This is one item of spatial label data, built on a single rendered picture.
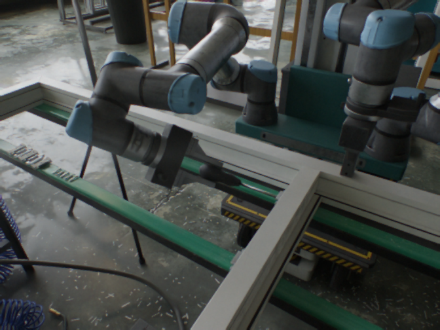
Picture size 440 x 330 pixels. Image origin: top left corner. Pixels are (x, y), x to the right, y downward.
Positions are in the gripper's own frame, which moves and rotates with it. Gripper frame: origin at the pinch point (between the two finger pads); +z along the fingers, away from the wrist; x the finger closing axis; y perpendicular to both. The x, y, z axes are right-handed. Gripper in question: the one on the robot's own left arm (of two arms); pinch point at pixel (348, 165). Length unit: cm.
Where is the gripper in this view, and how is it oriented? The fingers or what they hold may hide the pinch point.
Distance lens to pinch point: 79.1
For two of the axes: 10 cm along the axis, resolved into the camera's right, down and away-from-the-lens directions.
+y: -8.5, -3.0, 4.2
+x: -5.2, 5.1, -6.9
